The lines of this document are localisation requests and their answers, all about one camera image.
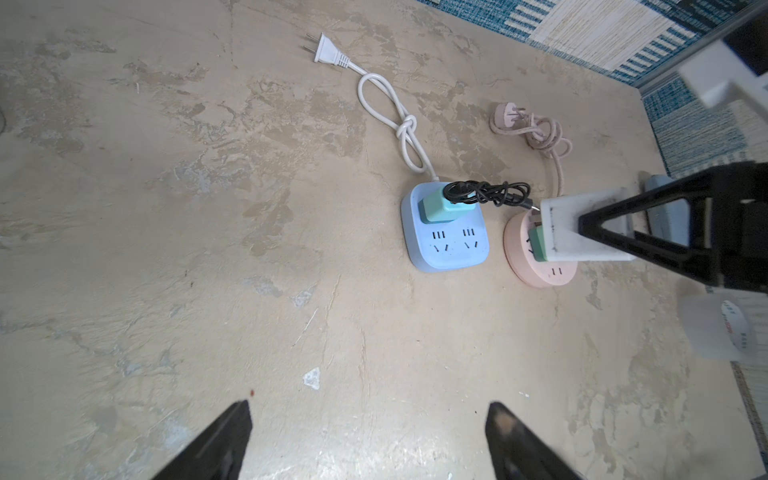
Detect white power strip cable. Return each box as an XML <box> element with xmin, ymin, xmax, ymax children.
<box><xmin>304</xmin><ymin>32</ymin><xmax>440</xmax><ymax>184</ymax></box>

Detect blue fabric glasses case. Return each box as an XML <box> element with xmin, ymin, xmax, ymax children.
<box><xmin>646</xmin><ymin>199</ymin><xmax>690</xmax><ymax>246</ymax></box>

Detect teal charger with black cable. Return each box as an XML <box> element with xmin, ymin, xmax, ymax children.
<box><xmin>420</xmin><ymin>180</ymin><xmax>537</xmax><ymax>223</ymax></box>

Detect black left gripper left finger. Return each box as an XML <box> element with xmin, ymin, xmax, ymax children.
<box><xmin>153</xmin><ymin>400</ymin><xmax>253</xmax><ymax>480</ymax></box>

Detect pink power strip cable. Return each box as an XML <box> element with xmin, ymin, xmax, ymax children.
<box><xmin>488</xmin><ymin>101</ymin><xmax>575</xmax><ymax>199</ymax></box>

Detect pink round power strip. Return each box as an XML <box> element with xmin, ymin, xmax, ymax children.
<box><xmin>503</xmin><ymin>212</ymin><xmax>578</xmax><ymax>289</ymax></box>

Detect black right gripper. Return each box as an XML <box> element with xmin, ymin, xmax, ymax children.
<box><xmin>579</xmin><ymin>161</ymin><xmax>767</xmax><ymax>293</ymax></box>

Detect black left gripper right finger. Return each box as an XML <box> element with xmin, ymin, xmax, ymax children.
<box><xmin>485</xmin><ymin>401</ymin><xmax>582</xmax><ymax>480</ymax></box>

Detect green plug adapter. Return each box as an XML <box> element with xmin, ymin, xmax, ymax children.
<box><xmin>528</xmin><ymin>224</ymin><xmax>547</xmax><ymax>262</ymax></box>

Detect white square charger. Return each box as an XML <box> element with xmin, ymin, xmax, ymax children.
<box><xmin>539</xmin><ymin>187</ymin><xmax>635</xmax><ymax>262</ymax></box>

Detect blue square power strip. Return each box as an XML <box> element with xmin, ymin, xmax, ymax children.
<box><xmin>401</xmin><ymin>182</ymin><xmax>490</xmax><ymax>273</ymax></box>

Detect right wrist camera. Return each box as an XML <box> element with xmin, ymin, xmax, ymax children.
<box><xmin>678</xmin><ymin>11</ymin><xmax>767</xmax><ymax>119</ymax></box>

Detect transparent tape roll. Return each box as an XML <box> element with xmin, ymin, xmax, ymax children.
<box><xmin>677</xmin><ymin>293</ymin><xmax>758</xmax><ymax>362</ymax></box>

